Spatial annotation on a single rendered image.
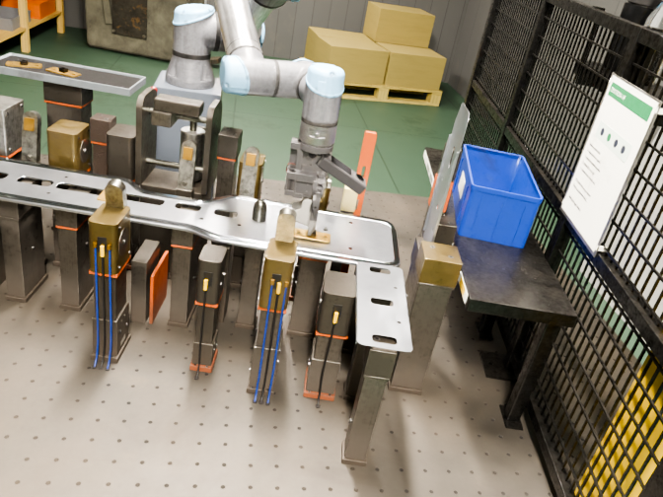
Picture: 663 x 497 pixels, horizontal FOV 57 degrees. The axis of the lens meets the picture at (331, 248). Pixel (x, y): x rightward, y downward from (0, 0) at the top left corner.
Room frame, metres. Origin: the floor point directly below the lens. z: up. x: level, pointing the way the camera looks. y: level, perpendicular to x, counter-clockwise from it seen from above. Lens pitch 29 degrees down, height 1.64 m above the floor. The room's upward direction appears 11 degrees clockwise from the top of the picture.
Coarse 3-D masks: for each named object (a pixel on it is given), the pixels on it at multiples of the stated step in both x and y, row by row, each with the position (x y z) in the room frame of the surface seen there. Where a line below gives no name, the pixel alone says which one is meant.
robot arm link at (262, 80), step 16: (224, 0) 1.39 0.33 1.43; (240, 0) 1.39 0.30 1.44; (224, 16) 1.35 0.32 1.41; (240, 16) 1.34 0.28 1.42; (224, 32) 1.32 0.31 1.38; (240, 32) 1.30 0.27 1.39; (256, 32) 1.34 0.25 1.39; (240, 48) 1.26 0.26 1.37; (256, 48) 1.27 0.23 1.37; (224, 64) 1.21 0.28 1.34; (240, 64) 1.21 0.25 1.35; (256, 64) 1.22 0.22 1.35; (272, 64) 1.24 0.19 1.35; (224, 80) 1.19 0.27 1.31; (240, 80) 1.19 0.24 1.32; (256, 80) 1.21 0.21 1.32; (272, 80) 1.22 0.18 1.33; (272, 96) 1.24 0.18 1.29
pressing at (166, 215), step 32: (0, 160) 1.29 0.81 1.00; (0, 192) 1.14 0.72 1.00; (32, 192) 1.16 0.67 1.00; (64, 192) 1.19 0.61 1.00; (128, 192) 1.25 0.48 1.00; (160, 224) 1.14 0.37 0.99; (192, 224) 1.16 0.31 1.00; (224, 224) 1.19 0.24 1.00; (256, 224) 1.22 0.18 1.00; (320, 224) 1.28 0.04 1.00; (352, 224) 1.31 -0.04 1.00; (384, 224) 1.35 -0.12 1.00; (320, 256) 1.14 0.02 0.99; (352, 256) 1.15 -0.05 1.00; (384, 256) 1.18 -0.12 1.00
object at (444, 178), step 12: (456, 120) 1.30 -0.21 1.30; (468, 120) 1.20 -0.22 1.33; (456, 132) 1.27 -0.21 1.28; (456, 144) 1.24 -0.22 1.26; (444, 156) 1.31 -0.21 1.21; (456, 156) 1.20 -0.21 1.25; (444, 168) 1.29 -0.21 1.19; (444, 180) 1.26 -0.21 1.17; (444, 192) 1.23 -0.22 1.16; (432, 204) 1.31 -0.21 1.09; (444, 204) 1.20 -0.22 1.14; (432, 216) 1.27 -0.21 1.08; (432, 228) 1.24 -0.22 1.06; (432, 240) 1.20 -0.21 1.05
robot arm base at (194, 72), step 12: (180, 60) 1.83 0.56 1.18; (192, 60) 1.83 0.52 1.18; (204, 60) 1.86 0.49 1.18; (168, 72) 1.84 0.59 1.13; (180, 72) 1.82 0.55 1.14; (192, 72) 1.83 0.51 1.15; (204, 72) 1.86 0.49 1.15; (180, 84) 1.81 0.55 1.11; (192, 84) 1.82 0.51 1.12; (204, 84) 1.84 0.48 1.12
